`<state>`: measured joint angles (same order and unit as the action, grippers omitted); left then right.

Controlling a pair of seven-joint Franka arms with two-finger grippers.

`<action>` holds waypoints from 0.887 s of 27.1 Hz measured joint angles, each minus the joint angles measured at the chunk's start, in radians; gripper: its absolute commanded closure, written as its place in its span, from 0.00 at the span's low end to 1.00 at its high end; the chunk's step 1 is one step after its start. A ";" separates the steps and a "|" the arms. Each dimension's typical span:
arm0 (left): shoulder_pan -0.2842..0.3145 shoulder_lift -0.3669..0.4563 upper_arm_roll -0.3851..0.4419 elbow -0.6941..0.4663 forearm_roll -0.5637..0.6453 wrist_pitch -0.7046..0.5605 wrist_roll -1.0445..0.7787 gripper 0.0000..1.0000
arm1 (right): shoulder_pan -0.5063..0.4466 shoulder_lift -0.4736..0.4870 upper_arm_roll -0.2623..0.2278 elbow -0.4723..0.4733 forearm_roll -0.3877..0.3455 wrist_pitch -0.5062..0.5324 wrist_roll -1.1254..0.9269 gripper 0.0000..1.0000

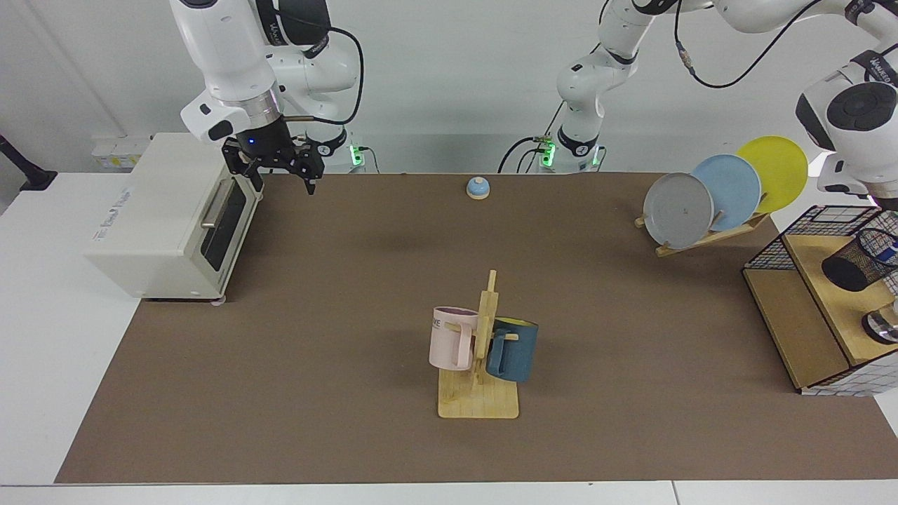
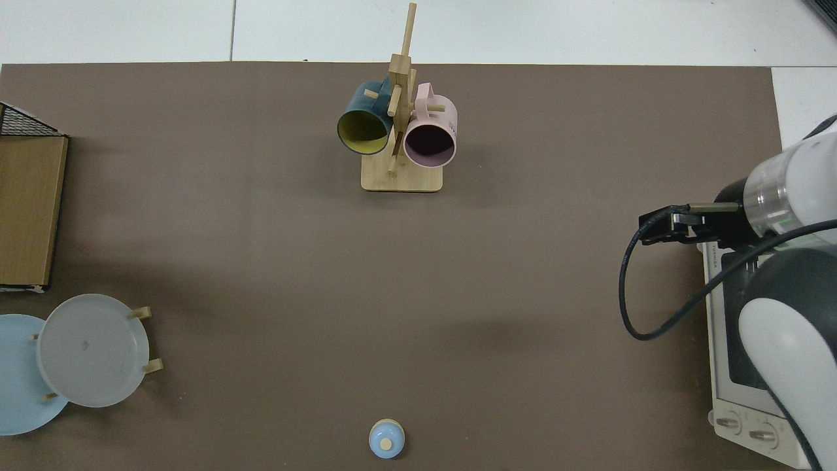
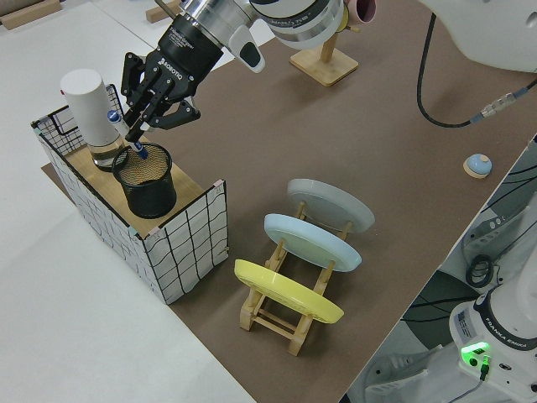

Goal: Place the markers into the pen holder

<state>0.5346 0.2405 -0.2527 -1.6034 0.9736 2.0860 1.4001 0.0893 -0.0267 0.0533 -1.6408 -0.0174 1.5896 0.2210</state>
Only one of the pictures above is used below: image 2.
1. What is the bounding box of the pale toaster oven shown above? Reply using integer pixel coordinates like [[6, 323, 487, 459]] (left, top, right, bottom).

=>
[[696, 239, 815, 470]]

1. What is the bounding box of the dark grey flat object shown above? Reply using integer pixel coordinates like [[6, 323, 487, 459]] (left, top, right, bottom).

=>
[[804, 0, 837, 33]]

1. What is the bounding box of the pink cup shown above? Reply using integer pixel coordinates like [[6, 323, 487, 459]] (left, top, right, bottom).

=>
[[403, 83, 458, 168]]

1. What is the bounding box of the wooden cup stand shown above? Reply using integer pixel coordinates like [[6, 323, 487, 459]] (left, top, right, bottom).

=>
[[361, 2, 444, 193]]

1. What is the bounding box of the brown table cloth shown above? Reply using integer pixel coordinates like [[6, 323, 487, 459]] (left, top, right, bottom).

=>
[[0, 62, 784, 471]]

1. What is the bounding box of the teal cup yellow inside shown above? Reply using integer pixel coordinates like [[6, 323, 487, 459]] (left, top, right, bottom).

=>
[[337, 80, 395, 156]]

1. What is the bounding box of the small blue round bell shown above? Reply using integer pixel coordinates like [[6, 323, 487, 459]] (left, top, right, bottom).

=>
[[369, 419, 406, 460]]

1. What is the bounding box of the wooden plate rack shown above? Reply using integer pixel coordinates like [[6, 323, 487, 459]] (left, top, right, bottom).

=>
[[29, 306, 164, 401]]

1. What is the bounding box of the grey plate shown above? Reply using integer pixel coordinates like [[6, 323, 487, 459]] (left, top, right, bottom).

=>
[[36, 294, 150, 408]]

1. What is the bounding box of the light blue plate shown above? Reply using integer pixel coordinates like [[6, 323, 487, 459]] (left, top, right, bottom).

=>
[[0, 314, 69, 436]]

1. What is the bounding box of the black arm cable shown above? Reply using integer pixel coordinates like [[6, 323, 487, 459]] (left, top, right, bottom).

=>
[[619, 203, 837, 471]]

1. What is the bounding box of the wire basket with wooden floor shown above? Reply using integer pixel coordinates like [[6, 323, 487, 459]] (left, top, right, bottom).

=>
[[0, 101, 69, 293]]

